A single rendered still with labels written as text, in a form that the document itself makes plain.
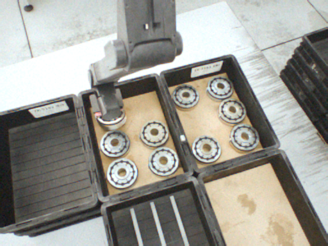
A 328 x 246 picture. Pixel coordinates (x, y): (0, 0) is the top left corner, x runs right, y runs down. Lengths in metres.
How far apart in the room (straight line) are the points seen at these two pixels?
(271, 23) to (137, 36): 2.33
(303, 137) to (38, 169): 1.04
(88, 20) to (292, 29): 1.73
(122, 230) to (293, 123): 0.82
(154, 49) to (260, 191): 0.72
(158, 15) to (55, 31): 2.22
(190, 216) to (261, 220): 0.23
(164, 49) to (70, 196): 0.70
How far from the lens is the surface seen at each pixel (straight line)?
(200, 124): 1.06
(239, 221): 0.99
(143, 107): 1.08
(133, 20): 0.40
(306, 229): 1.03
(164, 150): 0.98
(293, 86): 1.98
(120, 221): 0.97
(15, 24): 2.80
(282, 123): 1.30
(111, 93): 0.82
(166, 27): 0.42
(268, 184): 1.04
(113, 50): 0.42
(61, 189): 1.03
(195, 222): 0.96
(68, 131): 1.09
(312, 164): 1.28
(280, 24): 2.71
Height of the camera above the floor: 1.78
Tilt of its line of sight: 64 degrees down
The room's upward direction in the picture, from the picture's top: 1 degrees clockwise
